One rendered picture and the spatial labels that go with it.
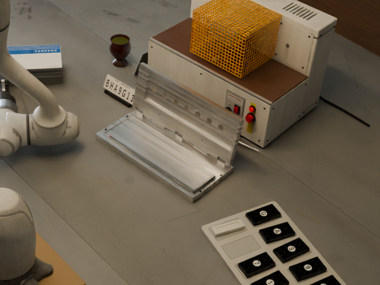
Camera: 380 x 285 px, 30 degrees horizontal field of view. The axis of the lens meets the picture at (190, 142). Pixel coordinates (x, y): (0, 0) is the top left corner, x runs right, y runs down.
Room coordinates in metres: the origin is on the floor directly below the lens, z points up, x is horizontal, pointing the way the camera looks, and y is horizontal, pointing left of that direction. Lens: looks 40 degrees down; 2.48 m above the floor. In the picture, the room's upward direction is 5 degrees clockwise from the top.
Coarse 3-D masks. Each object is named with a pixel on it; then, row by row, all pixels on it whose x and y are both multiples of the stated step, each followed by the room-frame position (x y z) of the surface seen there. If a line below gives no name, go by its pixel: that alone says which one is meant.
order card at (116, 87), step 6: (108, 78) 2.14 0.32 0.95; (114, 78) 2.12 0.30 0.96; (108, 84) 2.12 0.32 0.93; (114, 84) 2.11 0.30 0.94; (120, 84) 2.10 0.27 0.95; (114, 90) 2.10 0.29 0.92; (120, 90) 2.09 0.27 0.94; (126, 90) 2.08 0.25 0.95; (132, 90) 2.07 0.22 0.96; (120, 96) 2.08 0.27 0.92; (126, 96) 2.07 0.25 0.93; (132, 96) 2.05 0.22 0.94; (132, 102) 2.04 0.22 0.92
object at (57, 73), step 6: (30, 72) 2.12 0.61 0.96; (36, 72) 2.13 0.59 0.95; (42, 72) 2.13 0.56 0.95; (48, 72) 2.14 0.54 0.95; (54, 72) 2.14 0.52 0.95; (60, 72) 2.15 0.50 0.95; (42, 78) 2.13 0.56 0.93; (48, 78) 2.13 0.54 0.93; (54, 78) 2.14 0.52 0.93; (60, 78) 2.15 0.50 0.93; (12, 84) 2.10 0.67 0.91
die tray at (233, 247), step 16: (256, 208) 1.57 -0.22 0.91; (208, 224) 1.48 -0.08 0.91; (272, 224) 1.51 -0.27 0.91; (224, 240) 1.42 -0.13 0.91; (240, 240) 1.43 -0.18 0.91; (256, 240) 1.44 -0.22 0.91; (288, 240) 1.45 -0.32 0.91; (304, 240) 1.45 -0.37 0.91; (224, 256) 1.36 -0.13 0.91; (240, 256) 1.37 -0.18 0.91; (272, 256) 1.38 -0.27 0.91; (304, 256) 1.39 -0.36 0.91; (320, 256) 1.40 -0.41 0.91; (240, 272) 1.31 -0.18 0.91; (272, 272) 1.32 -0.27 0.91; (288, 272) 1.33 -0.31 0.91
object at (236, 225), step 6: (228, 222) 1.49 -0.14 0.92; (234, 222) 1.49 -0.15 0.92; (240, 222) 1.49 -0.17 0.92; (216, 228) 1.46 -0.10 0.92; (222, 228) 1.46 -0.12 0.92; (228, 228) 1.46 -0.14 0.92; (234, 228) 1.46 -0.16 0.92; (240, 228) 1.47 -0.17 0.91; (216, 234) 1.44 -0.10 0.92; (222, 234) 1.45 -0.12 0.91
